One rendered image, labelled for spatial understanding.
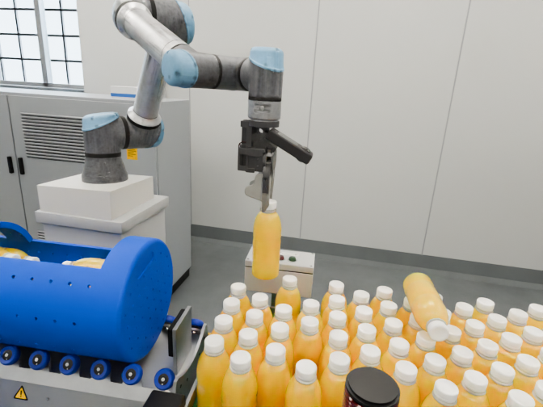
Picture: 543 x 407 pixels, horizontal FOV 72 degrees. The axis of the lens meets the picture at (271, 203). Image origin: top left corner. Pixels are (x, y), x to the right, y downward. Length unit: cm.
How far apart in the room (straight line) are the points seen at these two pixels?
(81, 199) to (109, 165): 15
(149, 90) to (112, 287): 71
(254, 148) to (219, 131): 284
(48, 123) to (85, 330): 221
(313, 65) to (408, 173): 126
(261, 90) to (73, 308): 59
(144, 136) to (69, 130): 147
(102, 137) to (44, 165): 170
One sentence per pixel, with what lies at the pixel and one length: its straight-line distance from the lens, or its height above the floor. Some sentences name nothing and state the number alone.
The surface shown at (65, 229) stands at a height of 109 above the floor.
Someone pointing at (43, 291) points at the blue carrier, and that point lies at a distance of 92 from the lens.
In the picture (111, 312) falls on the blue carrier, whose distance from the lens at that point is 85.
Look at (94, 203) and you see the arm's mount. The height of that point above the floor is 120.
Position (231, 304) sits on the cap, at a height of 110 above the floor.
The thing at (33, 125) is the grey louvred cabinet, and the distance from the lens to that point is 304.
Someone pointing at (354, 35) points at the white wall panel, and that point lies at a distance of 347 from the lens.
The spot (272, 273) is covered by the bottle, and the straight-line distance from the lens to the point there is 96.
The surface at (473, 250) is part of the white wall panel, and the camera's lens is 389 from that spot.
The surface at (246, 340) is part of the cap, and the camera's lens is 81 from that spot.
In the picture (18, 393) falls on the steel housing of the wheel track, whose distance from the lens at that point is 113.
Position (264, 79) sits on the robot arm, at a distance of 84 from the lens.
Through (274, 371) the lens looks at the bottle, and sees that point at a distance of 79.
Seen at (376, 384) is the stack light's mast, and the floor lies 126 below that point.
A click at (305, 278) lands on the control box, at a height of 106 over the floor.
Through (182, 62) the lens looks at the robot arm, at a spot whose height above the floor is 162.
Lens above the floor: 159
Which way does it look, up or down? 18 degrees down
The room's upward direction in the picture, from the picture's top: 3 degrees clockwise
